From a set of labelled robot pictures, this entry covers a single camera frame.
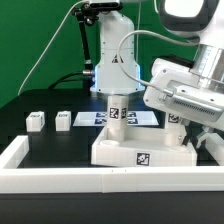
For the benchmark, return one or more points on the white sheet with tags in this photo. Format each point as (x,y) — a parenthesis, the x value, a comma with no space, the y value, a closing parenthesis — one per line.
(134,118)

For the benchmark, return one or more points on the white U-shaped fence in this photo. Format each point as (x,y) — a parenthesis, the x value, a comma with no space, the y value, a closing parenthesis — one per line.
(17,180)

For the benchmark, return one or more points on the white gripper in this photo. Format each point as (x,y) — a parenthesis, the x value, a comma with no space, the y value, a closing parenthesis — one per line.
(174,89)

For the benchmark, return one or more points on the white square table top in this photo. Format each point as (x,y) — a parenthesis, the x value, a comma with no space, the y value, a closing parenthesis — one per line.
(141,147)

